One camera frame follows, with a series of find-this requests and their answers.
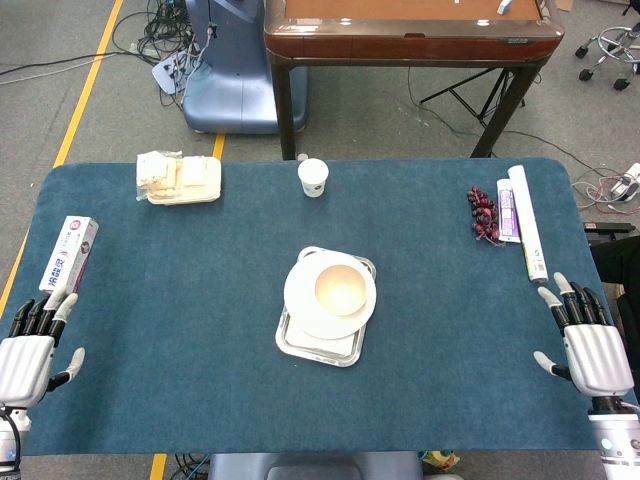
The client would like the black equipment frame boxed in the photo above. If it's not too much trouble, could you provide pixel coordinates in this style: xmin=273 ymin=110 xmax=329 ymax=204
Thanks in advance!
xmin=582 ymin=221 xmax=637 ymax=247

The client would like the white power strip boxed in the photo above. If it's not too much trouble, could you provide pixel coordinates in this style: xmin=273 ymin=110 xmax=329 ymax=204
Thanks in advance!
xmin=151 ymin=53 xmax=197 ymax=95

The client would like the blue table cloth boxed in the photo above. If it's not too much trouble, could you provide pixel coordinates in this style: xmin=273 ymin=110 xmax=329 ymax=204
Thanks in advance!
xmin=0 ymin=157 xmax=640 ymax=457

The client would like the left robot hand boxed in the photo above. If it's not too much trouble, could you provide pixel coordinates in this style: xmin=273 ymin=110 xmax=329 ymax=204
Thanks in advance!
xmin=0 ymin=292 xmax=86 ymax=409

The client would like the toothpaste box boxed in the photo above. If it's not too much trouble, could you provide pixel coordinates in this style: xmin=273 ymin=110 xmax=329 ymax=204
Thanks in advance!
xmin=39 ymin=215 xmax=100 ymax=296

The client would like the white paper cup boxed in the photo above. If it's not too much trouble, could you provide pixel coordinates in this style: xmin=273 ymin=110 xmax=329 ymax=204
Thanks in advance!
xmin=297 ymin=158 xmax=330 ymax=198

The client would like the white round plate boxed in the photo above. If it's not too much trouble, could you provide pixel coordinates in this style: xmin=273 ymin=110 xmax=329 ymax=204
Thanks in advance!
xmin=283 ymin=248 xmax=378 ymax=341

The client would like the purple white toothpaste tube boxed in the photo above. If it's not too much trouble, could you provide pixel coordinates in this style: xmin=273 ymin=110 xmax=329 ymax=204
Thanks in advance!
xmin=496 ymin=178 xmax=522 ymax=245

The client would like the silver metal tray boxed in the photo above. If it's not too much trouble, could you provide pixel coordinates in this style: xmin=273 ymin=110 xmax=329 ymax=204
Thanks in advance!
xmin=274 ymin=245 xmax=377 ymax=368

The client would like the black floor cable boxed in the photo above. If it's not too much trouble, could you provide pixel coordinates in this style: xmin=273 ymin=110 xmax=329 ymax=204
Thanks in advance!
xmin=0 ymin=49 xmax=156 ymax=77

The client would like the brown wooden table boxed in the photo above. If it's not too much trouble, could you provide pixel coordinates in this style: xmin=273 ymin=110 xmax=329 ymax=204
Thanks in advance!
xmin=263 ymin=0 xmax=566 ymax=161

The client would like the wrapped bread package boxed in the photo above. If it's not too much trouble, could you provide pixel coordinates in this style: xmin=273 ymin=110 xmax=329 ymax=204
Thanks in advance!
xmin=135 ymin=150 xmax=184 ymax=203

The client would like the blue grey robot chest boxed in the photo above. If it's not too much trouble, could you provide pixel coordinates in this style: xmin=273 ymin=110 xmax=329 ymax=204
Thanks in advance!
xmin=207 ymin=451 xmax=424 ymax=480

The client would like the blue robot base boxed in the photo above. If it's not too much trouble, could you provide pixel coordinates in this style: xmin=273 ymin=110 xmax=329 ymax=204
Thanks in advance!
xmin=182 ymin=0 xmax=309 ymax=135

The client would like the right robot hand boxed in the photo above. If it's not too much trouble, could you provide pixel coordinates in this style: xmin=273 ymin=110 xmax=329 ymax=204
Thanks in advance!
xmin=532 ymin=271 xmax=635 ymax=399

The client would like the beige rectangular tray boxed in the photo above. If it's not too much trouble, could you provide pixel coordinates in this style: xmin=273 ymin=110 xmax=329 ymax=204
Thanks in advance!
xmin=147 ymin=156 xmax=223 ymax=206

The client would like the beige ceramic bowl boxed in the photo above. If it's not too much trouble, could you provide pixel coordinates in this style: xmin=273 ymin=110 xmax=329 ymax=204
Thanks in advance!
xmin=313 ymin=264 xmax=369 ymax=318

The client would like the purple grape bunch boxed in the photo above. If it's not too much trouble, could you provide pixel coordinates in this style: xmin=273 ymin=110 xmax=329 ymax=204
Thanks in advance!
xmin=466 ymin=185 xmax=506 ymax=248

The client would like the white rolled paper tube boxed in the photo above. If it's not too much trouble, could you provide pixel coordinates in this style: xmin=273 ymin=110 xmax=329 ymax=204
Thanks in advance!
xmin=507 ymin=165 xmax=550 ymax=285

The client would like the office chair base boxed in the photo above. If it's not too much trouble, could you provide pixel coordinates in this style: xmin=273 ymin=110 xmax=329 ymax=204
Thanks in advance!
xmin=574 ymin=25 xmax=640 ymax=92

